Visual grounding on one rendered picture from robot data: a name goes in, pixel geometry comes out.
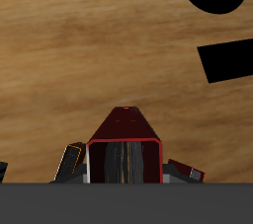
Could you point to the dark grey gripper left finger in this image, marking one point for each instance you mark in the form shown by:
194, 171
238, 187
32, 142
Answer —
79, 175

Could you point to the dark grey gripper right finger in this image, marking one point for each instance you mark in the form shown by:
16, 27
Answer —
171, 175

